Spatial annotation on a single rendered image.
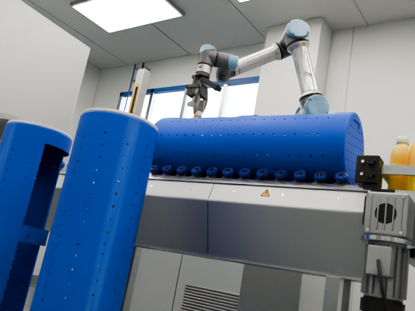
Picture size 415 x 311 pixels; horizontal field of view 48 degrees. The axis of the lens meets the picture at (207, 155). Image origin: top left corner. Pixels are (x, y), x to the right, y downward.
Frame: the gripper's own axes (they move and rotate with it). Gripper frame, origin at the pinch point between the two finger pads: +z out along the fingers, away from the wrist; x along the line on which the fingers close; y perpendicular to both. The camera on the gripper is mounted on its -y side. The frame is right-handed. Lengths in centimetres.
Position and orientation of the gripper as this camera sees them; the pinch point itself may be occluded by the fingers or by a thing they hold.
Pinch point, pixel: (198, 113)
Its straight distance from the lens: 222.4
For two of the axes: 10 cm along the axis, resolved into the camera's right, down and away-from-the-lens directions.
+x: -5.0, -3.1, -8.1
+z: -1.9, 9.5, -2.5
